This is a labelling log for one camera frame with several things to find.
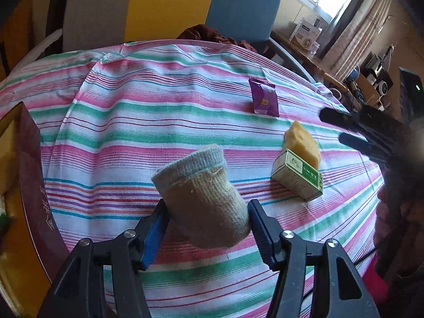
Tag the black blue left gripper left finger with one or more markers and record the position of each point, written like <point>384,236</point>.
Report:
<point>102,279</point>

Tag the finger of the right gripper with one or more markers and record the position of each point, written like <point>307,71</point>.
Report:
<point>356,121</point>
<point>377,147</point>

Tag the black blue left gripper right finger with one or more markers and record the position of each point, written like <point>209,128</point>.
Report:
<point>323,271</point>

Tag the beige sock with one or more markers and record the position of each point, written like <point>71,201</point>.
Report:
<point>201,200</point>

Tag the person's right hand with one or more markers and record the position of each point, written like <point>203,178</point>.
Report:
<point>381,227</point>

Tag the yellow sponge rear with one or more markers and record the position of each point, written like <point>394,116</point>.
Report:
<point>299,141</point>

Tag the wooden desk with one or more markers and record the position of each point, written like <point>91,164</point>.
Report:
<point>311,63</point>

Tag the dark red storage box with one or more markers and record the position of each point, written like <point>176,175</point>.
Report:
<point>32,248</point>

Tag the black speaker set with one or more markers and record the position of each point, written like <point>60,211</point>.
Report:
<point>375,73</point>

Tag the patterned curtain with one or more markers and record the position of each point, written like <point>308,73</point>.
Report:
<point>354,41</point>

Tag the green white small carton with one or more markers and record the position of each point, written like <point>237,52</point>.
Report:
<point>297,175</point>

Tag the purple snack packet rear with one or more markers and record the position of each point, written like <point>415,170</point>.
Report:
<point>264,97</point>

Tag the white cardboard box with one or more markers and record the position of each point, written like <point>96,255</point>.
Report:
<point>305,34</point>

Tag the dark red cloth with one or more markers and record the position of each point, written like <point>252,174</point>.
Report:
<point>202,32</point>

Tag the striped bed sheet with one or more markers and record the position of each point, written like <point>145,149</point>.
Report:
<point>110,118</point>

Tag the grey yellow blue headboard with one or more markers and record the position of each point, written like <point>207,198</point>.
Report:
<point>90,24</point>

